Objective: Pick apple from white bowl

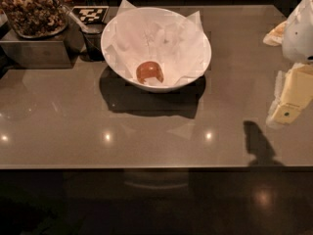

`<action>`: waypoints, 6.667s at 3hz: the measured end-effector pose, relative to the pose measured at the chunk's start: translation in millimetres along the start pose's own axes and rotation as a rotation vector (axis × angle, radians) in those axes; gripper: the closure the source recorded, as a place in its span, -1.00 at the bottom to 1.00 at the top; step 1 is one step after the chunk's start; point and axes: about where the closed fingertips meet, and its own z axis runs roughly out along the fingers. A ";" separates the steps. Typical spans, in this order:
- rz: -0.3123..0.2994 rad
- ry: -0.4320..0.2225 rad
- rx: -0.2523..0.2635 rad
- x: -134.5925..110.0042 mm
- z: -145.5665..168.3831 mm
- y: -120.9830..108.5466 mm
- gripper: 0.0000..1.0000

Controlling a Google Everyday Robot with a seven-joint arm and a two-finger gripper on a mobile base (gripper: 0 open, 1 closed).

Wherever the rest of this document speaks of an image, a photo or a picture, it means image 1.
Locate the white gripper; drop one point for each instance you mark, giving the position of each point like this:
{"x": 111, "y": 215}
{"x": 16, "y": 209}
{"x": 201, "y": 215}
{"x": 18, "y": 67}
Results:
{"x": 298, "y": 33}

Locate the dark scoop cup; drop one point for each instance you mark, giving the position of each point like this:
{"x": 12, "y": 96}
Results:
{"x": 91, "y": 33}

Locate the glass bowl of snacks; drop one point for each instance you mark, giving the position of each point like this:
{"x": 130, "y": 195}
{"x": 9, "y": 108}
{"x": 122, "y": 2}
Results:
{"x": 35, "y": 18}

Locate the red apple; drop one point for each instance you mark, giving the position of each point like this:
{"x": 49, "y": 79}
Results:
{"x": 147, "y": 70}

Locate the dark metal box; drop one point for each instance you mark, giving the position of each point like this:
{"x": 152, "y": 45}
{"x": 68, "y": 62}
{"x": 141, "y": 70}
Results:
{"x": 56, "y": 52}

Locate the black white marker card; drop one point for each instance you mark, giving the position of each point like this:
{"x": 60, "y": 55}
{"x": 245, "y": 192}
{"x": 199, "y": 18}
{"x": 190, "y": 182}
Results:
{"x": 91, "y": 14}

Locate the white bowl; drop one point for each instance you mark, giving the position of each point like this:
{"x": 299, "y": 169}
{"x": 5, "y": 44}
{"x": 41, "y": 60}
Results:
{"x": 156, "y": 49}

